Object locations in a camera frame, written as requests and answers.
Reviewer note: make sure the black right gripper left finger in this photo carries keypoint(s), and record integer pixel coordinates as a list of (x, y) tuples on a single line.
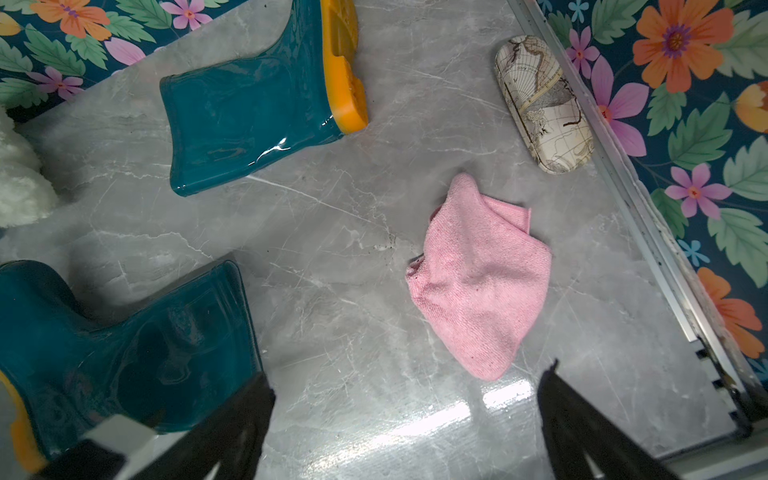
[(227, 444)]

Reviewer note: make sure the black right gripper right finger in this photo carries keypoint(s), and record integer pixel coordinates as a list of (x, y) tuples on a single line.
[(581, 441)]

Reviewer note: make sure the teal rubber boot orange sole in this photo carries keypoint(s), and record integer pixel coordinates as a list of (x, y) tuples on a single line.
[(179, 358)]

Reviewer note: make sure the pink microfiber cloth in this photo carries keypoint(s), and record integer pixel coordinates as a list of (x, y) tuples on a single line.
[(482, 279)]

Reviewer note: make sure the white teddy bear blue shirt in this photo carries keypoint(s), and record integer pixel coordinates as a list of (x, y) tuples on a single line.
[(26, 195)]

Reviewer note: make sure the map print glasses case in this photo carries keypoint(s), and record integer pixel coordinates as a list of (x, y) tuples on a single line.
[(543, 106)]

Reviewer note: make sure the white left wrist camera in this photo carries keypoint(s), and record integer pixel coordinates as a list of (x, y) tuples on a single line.
[(117, 448)]

